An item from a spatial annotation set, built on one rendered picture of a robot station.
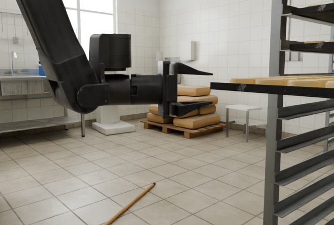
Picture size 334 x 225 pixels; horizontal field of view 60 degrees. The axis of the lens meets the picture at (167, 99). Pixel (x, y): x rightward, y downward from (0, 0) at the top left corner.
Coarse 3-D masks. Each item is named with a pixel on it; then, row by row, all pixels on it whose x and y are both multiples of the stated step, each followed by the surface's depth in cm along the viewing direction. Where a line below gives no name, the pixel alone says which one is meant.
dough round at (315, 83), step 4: (292, 80) 48; (296, 80) 47; (300, 80) 47; (304, 80) 46; (308, 80) 46; (312, 80) 46; (316, 80) 46; (288, 84) 49; (292, 84) 48; (296, 84) 47; (300, 84) 46; (304, 84) 46; (308, 84) 46; (312, 84) 46; (316, 84) 46; (320, 84) 47
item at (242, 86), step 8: (216, 88) 57; (224, 88) 56; (232, 88) 54; (240, 88) 53; (248, 88) 52; (256, 88) 50; (264, 88) 49; (272, 88) 48; (280, 88) 47; (288, 88) 46; (296, 88) 45; (304, 88) 44; (312, 88) 43; (320, 88) 42; (328, 88) 41; (312, 96) 43; (320, 96) 42; (328, 96) 41
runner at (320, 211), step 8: (328, 200) 103; (320, 208) 100; (328, 208) 102; (304, 216) 93; (312, 216) 96; (320, 216) 97; (288, 224) 87; (296, 224) 90; (304, 224) 92; (312, 224) 92
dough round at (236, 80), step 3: (231, 78) 57; (234, 78) 56; (237, 78) 56; (240, 78) 56; (243, 78) 55; (246, 78) 55; (249, 78) 56; (252, 78) 56; (231, 81) 57; (234, 81) 56; (237, 81) 56; (240, 81) 55; (243, 81) 55; (246, 81) 55; (249, 81) 55; (252, 81) 56
